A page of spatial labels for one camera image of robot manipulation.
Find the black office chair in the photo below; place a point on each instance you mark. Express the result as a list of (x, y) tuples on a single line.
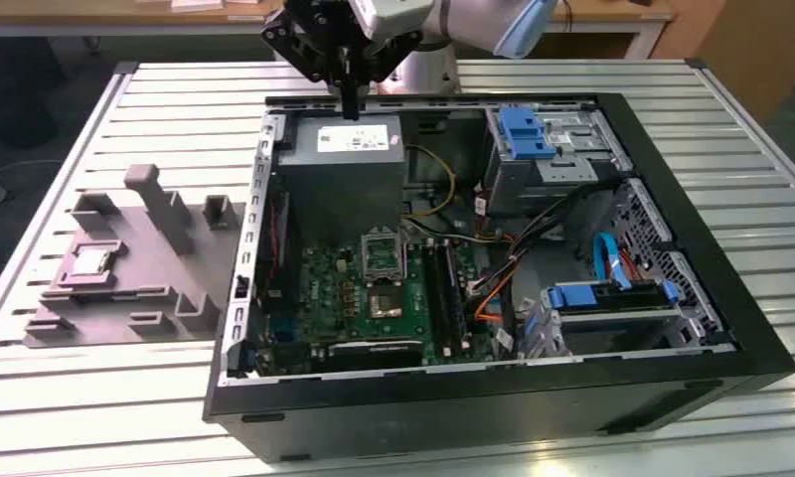
[(20, 89)]

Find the green motherboard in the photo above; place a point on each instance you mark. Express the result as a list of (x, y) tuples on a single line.
[(331, 278)]

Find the black graphics card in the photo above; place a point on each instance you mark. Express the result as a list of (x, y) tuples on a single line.
[(373, 350)]

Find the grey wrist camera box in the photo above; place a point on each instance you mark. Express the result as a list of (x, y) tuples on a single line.
[(391, 17)]

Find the metal disk bay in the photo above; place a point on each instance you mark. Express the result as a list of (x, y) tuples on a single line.
[(610, 315)]

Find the metal drive cage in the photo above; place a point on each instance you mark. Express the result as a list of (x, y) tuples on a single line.
[(563, 174)]

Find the black PC case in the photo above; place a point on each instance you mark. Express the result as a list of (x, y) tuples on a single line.
[(437, 417)]

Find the wooden desk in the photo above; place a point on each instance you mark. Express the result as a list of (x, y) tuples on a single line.
[(40, 17)]

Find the blue carrier with disk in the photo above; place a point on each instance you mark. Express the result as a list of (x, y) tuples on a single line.
[(572, 297)]

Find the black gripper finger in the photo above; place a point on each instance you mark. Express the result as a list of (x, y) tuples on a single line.
[(387, 57), (297, 54)]

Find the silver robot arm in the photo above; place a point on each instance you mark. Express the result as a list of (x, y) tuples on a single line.
[(431, 69)]

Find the black RAM slot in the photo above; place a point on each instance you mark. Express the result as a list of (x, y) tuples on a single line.
[(433, 298), (453, 293)]

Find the grey power supply unit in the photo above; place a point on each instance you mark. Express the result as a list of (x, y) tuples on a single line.
[(344, 189)]

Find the wooden cabinet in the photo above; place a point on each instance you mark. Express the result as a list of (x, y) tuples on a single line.
[(755, 45)]

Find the grey parts rack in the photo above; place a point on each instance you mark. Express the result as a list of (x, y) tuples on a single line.
[(152, 258)]

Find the silver CPU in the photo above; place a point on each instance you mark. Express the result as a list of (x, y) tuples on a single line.
[(92, 261)]

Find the CPU socket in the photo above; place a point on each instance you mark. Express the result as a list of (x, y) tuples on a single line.
[(387, 303)]

